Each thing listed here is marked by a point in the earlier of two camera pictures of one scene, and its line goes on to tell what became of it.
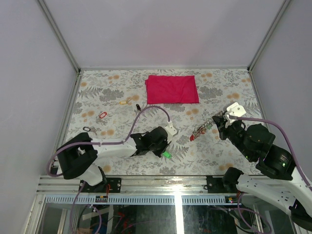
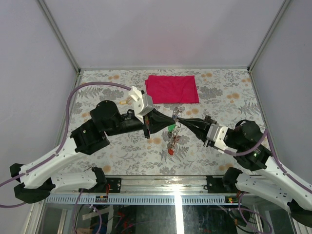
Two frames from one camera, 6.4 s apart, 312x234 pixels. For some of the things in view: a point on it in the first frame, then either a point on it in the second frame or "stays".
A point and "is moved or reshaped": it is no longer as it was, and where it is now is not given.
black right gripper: x=220 y=122 to x=199 y=126
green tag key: x=167 y=154 is moved or reshaped
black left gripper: x=165 y=146 to x=158 y=121
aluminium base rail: x=137 y=185 stays
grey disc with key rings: x=206 y=125 is moved or reshaped
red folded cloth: x=171 y=89 stays
